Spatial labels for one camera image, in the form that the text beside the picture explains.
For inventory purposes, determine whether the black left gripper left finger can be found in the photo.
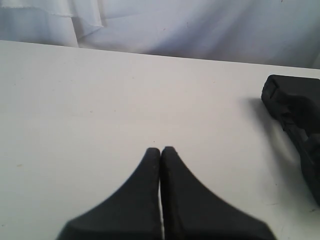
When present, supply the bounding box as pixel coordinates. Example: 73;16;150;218
58;147;161;240

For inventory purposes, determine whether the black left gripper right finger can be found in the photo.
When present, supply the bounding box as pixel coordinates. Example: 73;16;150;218
160;146;276;240

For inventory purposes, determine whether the black plastic tool case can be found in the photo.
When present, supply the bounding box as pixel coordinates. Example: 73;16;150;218
261;74;320;203

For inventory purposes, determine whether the white backdrop cloth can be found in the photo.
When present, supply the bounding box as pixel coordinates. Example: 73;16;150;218
0;0;320;69

